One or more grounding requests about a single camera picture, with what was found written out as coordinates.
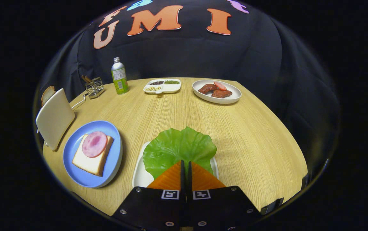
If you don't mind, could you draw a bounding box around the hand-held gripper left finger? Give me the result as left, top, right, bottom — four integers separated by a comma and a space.
112, 160, 187, 231

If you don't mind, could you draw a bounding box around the white bread slice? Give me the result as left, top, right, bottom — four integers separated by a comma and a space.
72, 134, 114, 177

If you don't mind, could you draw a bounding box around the green lettuce leaf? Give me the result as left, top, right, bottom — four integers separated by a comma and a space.
143, 126, 217, 179

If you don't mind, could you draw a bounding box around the white divided dish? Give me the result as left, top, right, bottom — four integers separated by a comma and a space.
144, 79, 181, 94

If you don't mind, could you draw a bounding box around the white toaster cable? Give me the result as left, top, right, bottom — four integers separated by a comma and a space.
72, 94, 89, 111

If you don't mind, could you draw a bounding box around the pink ham slice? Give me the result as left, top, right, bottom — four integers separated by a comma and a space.
82, 131, 108, 158

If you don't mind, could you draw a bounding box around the brown meat piece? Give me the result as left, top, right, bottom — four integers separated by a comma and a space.
211, 89, 232, 98
198, 83, 218, 94

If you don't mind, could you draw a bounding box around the wire mesh basket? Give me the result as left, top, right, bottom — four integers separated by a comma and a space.
85, 77, 105, 99

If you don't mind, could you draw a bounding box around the white toaster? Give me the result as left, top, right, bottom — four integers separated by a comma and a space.
36, 88, 76, 151

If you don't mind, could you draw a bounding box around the blue plate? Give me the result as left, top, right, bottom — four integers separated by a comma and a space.
63, 120, 123, 188

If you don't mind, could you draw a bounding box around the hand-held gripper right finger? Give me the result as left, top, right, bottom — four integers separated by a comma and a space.
188, 161, 263, 231

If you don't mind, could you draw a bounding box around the black backdrop cloth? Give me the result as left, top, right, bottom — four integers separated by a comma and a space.
38, 0, 340, 180

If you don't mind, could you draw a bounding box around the silver green metal bottle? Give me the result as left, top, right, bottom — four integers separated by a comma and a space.
111, 57, 129, 95

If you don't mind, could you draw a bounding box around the toasted bread slice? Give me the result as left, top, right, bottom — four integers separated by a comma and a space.
41, 86, 56, 107

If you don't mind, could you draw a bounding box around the white round plate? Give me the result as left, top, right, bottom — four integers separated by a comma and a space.
192, 79, 242, 104

